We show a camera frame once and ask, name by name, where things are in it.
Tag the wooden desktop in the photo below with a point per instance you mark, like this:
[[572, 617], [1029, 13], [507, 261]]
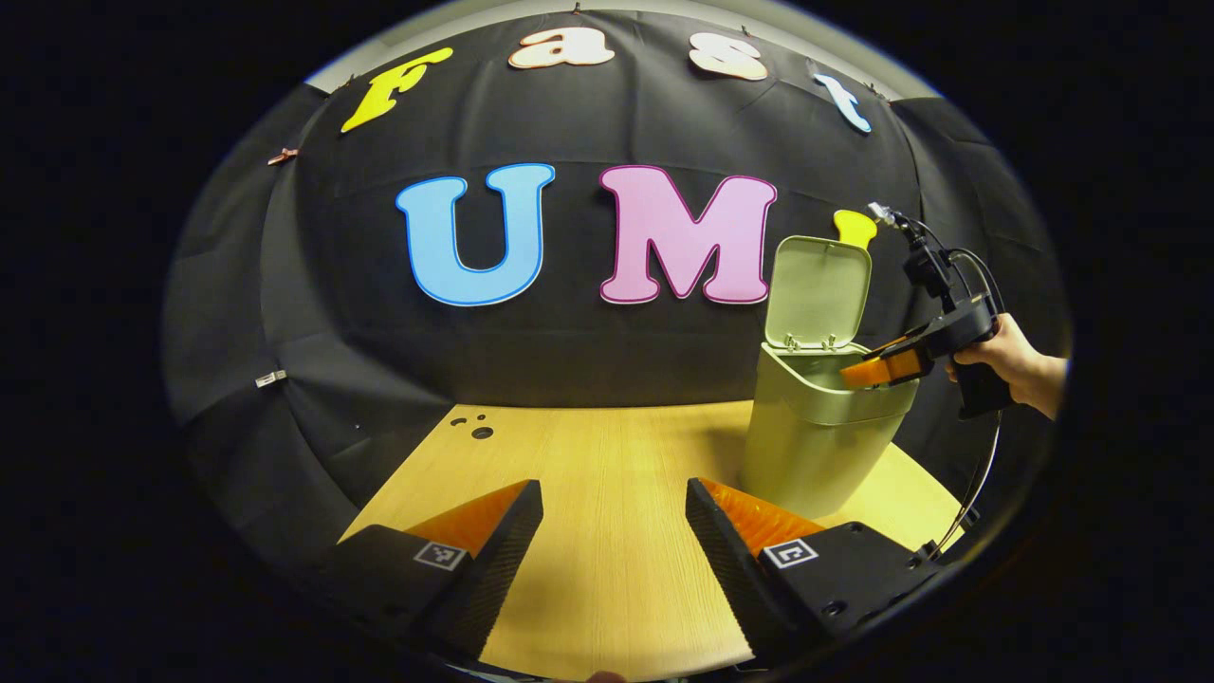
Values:
[[616, 531]]

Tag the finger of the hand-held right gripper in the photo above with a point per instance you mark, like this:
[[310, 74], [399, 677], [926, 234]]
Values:
[[877, 368]]

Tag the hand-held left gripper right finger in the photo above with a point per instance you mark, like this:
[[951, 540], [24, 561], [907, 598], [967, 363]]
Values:
[[721, 569]]

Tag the black backdrop cloth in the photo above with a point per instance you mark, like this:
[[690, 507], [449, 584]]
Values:
[[569, 360]]

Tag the copper clip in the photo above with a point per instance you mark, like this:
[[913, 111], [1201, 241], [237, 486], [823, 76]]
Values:
[[283, 156]]

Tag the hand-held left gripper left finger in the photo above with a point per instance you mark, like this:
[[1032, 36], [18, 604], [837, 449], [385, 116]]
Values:
[[498, 569]]

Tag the silver clip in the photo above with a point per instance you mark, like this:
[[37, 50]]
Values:
[[271, 378]]

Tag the pale green desktop garbage bin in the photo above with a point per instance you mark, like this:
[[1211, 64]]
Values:
[[816, 446]]

